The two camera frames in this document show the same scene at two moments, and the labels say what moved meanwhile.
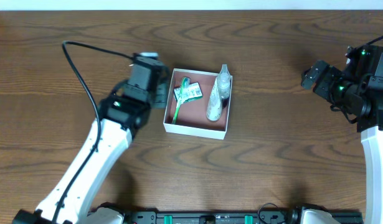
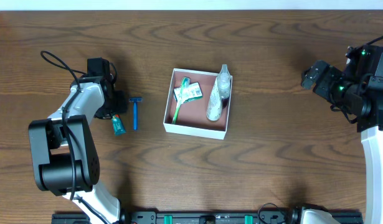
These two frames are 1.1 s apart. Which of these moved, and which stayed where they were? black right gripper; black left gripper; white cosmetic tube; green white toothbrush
Moved: black left gripper
Stayed: green white toothbrush; white cosmetic tube; black right gripper
